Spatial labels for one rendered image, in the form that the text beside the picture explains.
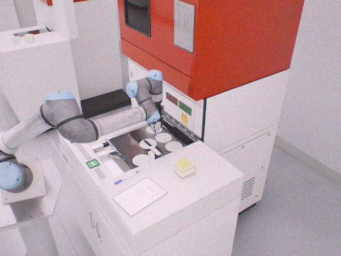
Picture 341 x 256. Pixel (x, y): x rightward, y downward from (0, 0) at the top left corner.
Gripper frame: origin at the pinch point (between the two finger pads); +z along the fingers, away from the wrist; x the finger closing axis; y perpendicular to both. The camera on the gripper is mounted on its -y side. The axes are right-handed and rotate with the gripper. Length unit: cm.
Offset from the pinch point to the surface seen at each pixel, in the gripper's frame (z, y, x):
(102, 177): 5.6, -34.0, 18.8
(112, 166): 13.2, -17.3, 20.5
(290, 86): 34, 144, -95
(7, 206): 19, -49, 64
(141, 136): 11.3, 10.1, 10.9
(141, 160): 11.2, -11.4, 5.6
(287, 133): 81, 138, -101
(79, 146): 5.7, -12.8, 40.0
